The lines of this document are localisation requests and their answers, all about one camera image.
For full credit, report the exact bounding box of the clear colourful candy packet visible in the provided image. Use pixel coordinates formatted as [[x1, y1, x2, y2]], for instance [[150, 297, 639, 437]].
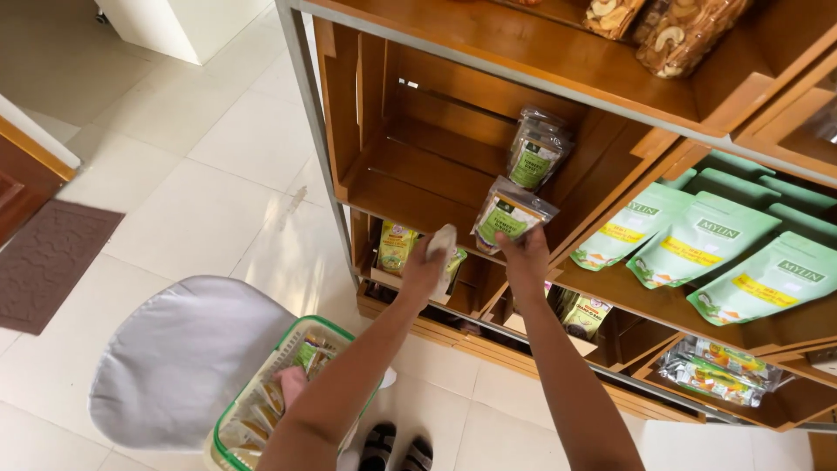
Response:
[[657, 356, 767, 408], [683, 337, 783, 392]]

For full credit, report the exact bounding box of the yellow snack packet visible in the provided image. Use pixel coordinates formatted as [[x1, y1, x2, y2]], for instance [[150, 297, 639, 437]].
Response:
[[377, 219, 420, 276]]

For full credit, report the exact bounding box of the large clear cashew pack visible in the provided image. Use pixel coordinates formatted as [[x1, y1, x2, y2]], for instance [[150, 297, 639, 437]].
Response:
[[633, 0, 754, 80]]

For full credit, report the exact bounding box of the wooden crate shelf rack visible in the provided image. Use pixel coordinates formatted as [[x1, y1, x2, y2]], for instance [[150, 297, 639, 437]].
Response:
[[275, 0, 837, 434]]

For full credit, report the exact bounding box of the green-rimmed white shopping basket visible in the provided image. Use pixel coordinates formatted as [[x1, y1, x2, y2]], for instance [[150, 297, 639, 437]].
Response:
[[203, 314, 381, 471]]

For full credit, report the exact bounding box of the black sandal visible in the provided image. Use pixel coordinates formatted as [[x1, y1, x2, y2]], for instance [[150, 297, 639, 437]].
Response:
[[398, 436, 434, 471], [357, 421, 398, 471]]

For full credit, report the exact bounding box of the small clear cashew pack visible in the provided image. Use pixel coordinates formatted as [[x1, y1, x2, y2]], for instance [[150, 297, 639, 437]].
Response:
[[582, 0, 646, 42]]

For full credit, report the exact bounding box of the white cleaning cloth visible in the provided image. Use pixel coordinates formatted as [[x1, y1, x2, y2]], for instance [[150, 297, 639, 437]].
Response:
[[425, 224, 459, 299]]

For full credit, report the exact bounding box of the brown doormat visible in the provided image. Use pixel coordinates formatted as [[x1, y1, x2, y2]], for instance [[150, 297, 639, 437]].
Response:
[[0, 199, 126, 336]]

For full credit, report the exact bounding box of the brown wooden door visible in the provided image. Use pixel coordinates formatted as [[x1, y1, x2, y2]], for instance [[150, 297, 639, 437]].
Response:
[[0, 114, 80, 247]]

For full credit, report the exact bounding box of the person's left hand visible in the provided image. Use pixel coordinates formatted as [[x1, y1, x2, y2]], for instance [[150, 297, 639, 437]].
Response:
[[399, 233, 452, 304]]

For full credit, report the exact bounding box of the row of green pouches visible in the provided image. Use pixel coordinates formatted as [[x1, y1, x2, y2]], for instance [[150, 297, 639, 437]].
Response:
[[570, 149, 837, 327]]

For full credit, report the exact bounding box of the grey cushioned seat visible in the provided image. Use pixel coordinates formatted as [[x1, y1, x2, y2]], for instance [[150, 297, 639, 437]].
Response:
[[88, 275, 299, 453]]

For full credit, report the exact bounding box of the yellow-green pouch with dark window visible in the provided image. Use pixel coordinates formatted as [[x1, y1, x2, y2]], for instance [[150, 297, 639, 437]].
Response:
[[560, 294, 614, 341]]

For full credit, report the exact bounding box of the heap of small yellow packets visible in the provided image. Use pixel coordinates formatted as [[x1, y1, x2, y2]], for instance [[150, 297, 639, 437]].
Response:
[[221, 334, 342, 460]]

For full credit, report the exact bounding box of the white cabinet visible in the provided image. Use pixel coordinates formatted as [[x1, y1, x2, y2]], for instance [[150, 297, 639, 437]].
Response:
[[95, 0, 276, 66]]

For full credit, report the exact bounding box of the green packet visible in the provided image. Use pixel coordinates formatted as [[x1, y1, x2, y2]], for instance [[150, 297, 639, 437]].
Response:
[[446, 247, 469, 293]]

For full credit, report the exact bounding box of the clear green-label snack packet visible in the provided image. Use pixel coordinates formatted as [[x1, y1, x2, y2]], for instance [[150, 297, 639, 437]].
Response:
[[515, 106, 570, 141], [507, 134, 575, 192], [471, 175, 561, 256]]

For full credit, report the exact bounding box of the person's right hand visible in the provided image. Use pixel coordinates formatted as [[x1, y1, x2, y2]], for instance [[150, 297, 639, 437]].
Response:
[[493, 224, 551, 306]]

